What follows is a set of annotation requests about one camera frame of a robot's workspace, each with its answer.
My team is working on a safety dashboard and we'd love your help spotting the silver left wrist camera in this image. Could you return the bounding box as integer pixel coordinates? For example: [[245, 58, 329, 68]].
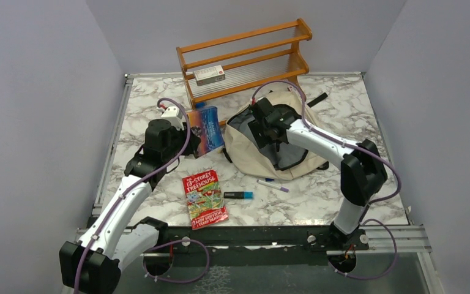
[[160, 106, 184, 130]]

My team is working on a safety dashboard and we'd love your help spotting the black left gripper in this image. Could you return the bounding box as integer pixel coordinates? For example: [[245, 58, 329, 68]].
[[162, 121, 202, 162]]

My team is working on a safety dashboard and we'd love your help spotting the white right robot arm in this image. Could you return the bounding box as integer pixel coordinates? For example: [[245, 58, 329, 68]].
[[248, 97, 387, 249]]

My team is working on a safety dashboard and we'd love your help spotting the beige canvas backpack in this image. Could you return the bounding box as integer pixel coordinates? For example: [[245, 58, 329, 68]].
[[223, 105, 330, 181]]

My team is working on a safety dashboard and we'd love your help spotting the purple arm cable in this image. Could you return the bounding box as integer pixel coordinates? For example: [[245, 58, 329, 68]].
[[72, 97, 212, 294], [250, 80, 403, 282]]

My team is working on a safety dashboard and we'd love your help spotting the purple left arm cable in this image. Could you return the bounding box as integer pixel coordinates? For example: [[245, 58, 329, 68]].
[[72, 97, 212, 294]]

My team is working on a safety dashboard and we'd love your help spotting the black blue highlighter marker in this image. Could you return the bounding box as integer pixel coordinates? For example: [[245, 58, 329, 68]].
[[223, 191, 253, 200]]

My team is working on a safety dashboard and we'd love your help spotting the wooden two-tier shelf rack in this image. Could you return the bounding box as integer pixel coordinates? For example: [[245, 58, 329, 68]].
[[176, 18, 313, 108]]

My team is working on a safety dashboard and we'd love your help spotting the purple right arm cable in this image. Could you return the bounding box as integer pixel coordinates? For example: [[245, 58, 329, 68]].
[[250, 80, 403, 282]]

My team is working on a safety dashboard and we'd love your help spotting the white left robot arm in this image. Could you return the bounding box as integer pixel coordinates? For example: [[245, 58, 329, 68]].
[[59, 118, 200, 293]]

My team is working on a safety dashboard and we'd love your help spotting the blue Jane Eyre book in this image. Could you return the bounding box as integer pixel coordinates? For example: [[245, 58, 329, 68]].
[[187, 106, 225, 158]]

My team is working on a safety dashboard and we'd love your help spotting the red Treehouse book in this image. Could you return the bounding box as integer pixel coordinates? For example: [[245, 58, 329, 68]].
[[182, 170, 228, 230]]

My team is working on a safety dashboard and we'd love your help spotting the white purple-capped pen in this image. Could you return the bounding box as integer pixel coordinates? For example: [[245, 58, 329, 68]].
[[256, 179, 289, 193]]

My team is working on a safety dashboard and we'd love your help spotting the white red box on shelf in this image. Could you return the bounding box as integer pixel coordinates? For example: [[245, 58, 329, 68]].
[[193, 65, 225, 86]]

